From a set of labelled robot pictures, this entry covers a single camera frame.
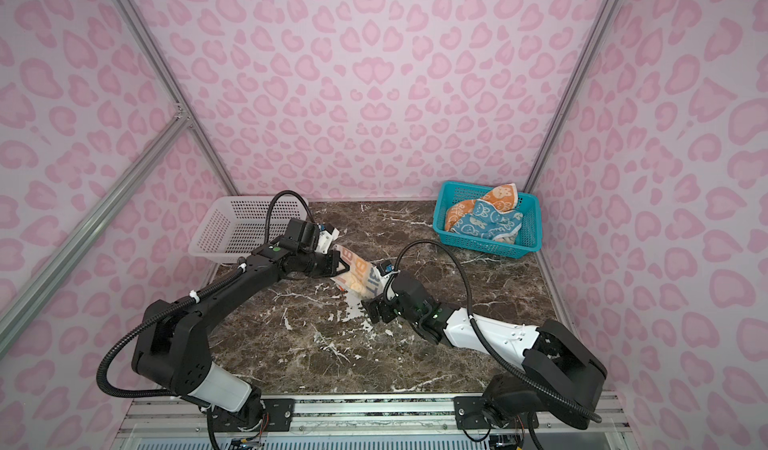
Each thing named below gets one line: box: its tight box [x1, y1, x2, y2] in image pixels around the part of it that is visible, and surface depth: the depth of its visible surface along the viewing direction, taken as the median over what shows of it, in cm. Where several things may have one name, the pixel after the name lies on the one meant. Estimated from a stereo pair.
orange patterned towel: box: [445, 183, 518, 232], surface depth 110 cm
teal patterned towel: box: [450, 199, 524, 244], surface depth 111 cm
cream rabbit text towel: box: [330, 244, 387, 300], surface depth 87 cm
